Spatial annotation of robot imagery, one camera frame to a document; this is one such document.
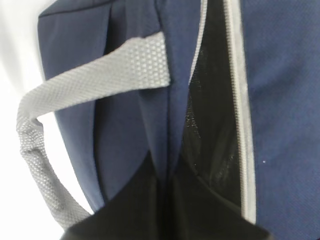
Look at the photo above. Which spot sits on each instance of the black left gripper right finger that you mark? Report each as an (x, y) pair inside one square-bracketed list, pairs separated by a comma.
[(199, 215)]

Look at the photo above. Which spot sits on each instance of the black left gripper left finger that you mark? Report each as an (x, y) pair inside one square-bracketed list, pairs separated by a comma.
[(133, 214)]

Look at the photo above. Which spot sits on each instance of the navy and white lunch bag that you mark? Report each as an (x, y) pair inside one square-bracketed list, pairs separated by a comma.
[(225, 90)]

